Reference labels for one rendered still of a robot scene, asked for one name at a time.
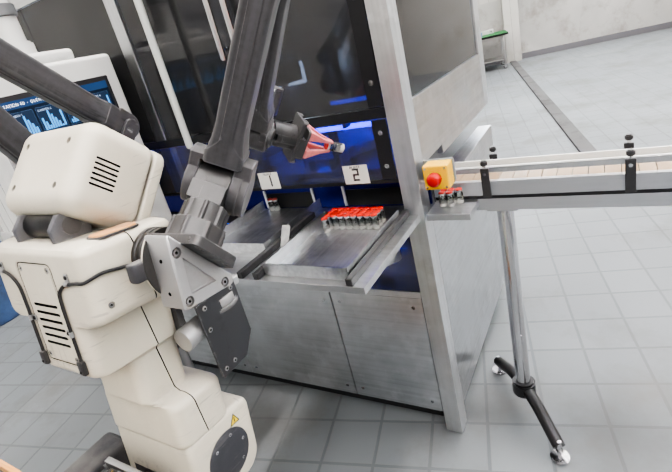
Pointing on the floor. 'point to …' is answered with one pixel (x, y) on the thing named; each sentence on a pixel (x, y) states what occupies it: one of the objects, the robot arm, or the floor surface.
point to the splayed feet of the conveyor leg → (535, 409)
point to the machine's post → (412, 183)
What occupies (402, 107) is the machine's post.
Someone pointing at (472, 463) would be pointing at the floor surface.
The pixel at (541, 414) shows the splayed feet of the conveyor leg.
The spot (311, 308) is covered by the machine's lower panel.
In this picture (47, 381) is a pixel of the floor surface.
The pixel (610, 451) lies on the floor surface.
